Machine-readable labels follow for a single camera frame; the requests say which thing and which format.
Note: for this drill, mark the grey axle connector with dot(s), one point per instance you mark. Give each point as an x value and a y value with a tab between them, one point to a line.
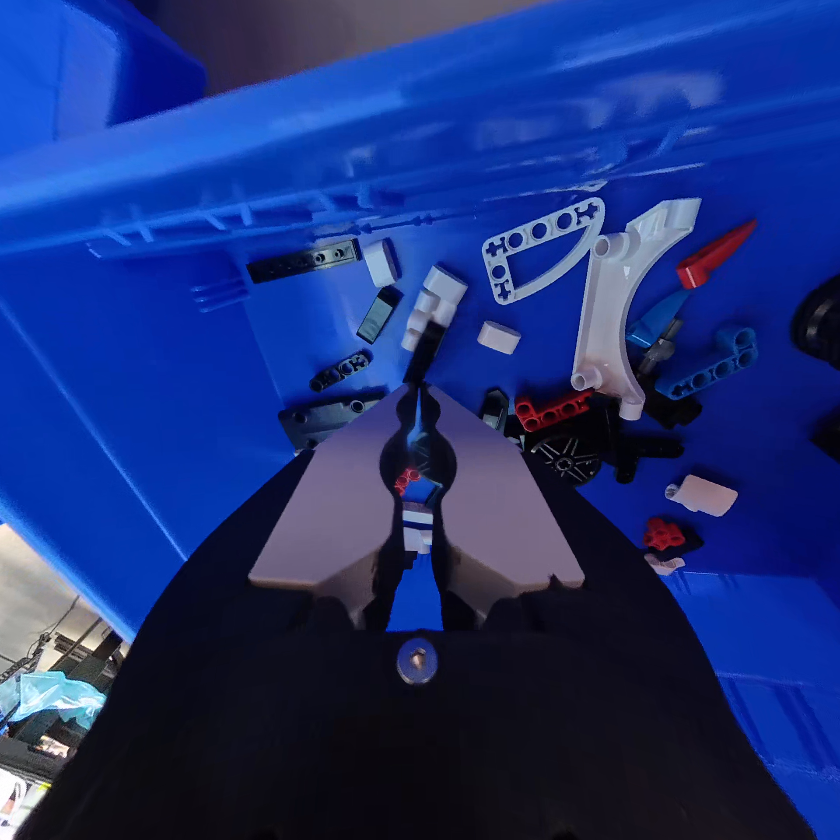
659	351

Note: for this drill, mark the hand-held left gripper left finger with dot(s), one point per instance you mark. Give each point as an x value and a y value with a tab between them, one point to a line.
328	518

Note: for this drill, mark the thin black liftarm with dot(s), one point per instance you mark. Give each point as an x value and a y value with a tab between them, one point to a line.
340	371

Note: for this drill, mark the small red connector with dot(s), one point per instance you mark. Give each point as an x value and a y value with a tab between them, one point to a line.
663	533

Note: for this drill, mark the black block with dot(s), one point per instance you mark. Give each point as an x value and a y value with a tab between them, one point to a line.
676	407

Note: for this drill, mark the red pointed piece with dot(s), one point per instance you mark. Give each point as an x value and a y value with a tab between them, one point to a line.
712	259

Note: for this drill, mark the black flat panel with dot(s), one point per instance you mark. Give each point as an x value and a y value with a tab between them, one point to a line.
328	420

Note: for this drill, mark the black wheel hub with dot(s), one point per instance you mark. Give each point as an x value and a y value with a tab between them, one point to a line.
820	321

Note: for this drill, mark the white curved frame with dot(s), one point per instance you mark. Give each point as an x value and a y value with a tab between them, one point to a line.
527	236

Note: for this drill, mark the white wheel arch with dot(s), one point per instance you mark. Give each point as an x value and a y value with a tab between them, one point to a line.
604	315

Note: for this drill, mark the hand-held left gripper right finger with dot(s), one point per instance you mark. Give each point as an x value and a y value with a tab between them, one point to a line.
512	518

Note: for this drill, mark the blue angled beam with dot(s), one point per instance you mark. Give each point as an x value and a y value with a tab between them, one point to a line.
722	358

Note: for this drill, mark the blue pointed piece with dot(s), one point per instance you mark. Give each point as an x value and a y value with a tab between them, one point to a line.
656	321

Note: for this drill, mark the white curved panel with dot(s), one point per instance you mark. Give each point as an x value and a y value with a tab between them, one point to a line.
705	495

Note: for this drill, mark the black pointed panel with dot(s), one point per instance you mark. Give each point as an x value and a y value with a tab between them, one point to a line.
495	410

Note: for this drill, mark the small black tile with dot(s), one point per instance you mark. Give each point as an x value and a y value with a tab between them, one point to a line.
379	315

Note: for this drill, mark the small white curved brick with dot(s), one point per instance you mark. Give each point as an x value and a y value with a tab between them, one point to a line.
499	337
382	262

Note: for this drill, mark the white pin connector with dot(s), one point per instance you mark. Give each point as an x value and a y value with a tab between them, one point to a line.
663	564

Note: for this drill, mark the long black plate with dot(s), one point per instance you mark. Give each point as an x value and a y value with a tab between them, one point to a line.
302	261

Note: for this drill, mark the white angled frame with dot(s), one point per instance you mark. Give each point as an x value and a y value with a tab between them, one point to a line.
417	525

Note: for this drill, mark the black cross liftarm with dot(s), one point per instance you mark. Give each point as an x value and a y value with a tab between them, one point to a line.
646	453

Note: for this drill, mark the black straight beam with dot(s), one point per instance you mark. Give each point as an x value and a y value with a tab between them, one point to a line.
607	420

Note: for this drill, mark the large blue storage bin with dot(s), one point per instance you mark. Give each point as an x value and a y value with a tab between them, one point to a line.
65	52
131	394

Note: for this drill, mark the red angled beam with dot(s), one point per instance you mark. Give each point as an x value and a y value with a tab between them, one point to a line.
554	408

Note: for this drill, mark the red triple-hole connector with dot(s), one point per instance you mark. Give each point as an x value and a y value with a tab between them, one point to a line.
403	482

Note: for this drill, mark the white bracket connector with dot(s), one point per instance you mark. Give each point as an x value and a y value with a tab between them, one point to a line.
443	283

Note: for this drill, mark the light blue plastic bag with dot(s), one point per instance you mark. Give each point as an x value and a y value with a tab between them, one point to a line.
52	695

